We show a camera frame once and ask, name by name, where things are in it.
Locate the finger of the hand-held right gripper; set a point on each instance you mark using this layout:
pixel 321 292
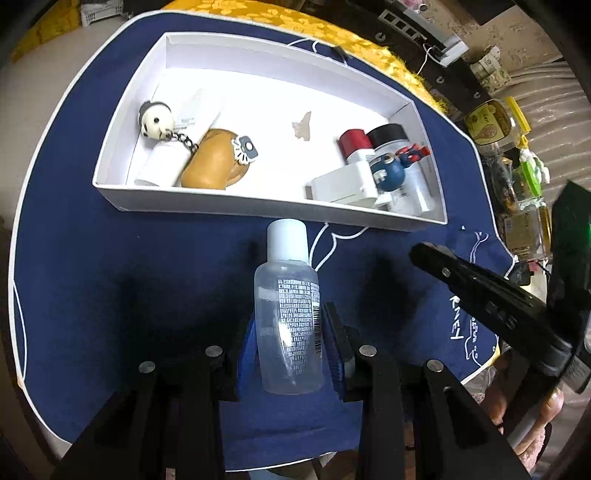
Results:
pixel 471 286

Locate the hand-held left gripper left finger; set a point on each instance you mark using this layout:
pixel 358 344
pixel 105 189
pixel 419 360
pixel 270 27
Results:
pixel 247 353

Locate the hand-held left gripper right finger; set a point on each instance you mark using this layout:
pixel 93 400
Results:
pixel 334 350

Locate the clear bottle with white cap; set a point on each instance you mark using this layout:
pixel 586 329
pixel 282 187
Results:
pixel 288 314

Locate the blue round figurine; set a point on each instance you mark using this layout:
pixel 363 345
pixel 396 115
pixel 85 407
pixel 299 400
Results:
pixel 385 170

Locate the small white charger box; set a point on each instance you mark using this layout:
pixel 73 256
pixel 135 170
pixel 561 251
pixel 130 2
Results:
pixel 341 184

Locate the powder bottle with black cap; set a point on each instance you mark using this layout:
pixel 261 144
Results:
pixel 388 134

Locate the white bottle with red cap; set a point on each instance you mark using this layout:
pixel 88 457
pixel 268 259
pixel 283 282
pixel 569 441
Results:
pixel 355 143

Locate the brown egg-shaped figurine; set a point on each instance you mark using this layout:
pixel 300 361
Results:
pixel 212 161

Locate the white tube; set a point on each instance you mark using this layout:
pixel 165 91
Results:
pixel 194 110

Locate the white cardboard box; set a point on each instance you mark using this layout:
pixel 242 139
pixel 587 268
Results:
pixel 258 92

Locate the person's right hand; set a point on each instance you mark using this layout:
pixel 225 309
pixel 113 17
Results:
pixel 554 402

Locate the jar with green lid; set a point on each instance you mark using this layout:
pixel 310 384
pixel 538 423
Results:
pixel 526 177

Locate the navy blue cloth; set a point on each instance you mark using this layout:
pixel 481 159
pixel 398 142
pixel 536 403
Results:
pixel 138 258

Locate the jar with yellow lid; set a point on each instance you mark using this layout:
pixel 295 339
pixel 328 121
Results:
pixel 491 122

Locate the patterned cup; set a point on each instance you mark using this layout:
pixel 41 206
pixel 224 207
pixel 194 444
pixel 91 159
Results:
pixel 487 65

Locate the torn paper scrap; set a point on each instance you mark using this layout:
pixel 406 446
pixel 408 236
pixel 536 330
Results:
pixel 302 125

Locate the black cabinet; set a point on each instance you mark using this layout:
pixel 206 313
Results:
pixel 406 32

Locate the white crate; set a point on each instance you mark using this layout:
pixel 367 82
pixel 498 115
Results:
pixel 99 11

